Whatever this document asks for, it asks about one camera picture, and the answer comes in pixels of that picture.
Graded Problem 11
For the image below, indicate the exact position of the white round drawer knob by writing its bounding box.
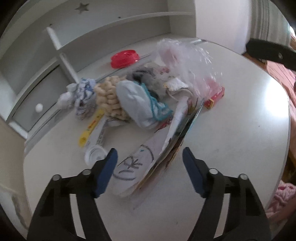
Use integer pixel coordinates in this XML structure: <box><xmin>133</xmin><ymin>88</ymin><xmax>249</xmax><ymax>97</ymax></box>
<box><xmin>35</xmin><ymin>103</ymin><xmax>44</xmax><ymax>113</ymax></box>

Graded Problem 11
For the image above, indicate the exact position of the colourful drawing booklet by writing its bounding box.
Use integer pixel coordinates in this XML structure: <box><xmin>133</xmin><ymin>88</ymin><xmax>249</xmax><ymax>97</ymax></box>
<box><xmin>113</xmin><ymin>96</ymin><xmax>205</xmax><ymax>197</ymax></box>

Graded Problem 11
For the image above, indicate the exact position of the red plastic lid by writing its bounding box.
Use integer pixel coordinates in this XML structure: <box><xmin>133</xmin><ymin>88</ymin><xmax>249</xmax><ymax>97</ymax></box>
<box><xmin>111</xmin><ymin>50</ymin><xmax>140</xmax><ymax>69</ymax></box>

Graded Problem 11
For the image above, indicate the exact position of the yellow white tube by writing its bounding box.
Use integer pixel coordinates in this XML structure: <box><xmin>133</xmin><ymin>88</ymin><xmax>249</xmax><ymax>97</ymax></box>
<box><xmin>78</xmin><ymin>109</ymin><xmax>108</xmax><ymax>168</ymax></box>

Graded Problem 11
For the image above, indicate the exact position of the light blue sock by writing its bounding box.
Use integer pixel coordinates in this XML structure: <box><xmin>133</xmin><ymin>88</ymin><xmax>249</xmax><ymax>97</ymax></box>
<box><xmin>116</xmin><ymin>80</ymin><xmax>173</xmax><ymax>129</ymax></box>

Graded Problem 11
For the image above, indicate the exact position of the beige knitted cloth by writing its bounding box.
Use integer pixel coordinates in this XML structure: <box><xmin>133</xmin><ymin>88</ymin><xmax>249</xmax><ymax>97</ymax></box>
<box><xmin>94</xmin><ymin>76</ymin><xmax>130</xmax><ymax>121</ymax></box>

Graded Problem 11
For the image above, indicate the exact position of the blue white crumpled cloth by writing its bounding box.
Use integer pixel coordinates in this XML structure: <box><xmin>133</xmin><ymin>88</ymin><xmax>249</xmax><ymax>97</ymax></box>
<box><xmin>57</xmin><ymin>78</ymin><xmax>96</xmax><ymax>120</ymax></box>

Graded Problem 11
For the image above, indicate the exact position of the pink bed cover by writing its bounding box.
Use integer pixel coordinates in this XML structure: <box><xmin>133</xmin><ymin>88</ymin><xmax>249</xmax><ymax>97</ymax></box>
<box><xmin>241</xmin><ymin>34</ymin><xmax>296</xmax><ymax>223</ymax></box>

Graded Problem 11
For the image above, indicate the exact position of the clear plastic bag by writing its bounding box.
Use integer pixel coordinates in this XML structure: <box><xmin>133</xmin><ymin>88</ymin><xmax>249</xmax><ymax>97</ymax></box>
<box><xmin>157</xmin><ymin>39</ymin><xmax>222</xmax><ymax>101</ymax></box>

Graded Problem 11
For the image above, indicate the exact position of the red yellow small box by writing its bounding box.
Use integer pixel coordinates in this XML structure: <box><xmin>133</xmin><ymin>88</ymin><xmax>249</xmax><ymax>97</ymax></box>
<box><xmin>204</xmin><ymin>87</ymin><xmax>225</xmax><ymax>109</ymax></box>

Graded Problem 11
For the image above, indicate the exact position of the white desk hutch shelf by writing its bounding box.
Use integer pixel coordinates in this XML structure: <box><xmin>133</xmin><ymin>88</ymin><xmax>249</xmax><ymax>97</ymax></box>
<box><xmin>1</xmin><ymin>1</ymin><xmax>196</xmax><ymax>138</ymax></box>

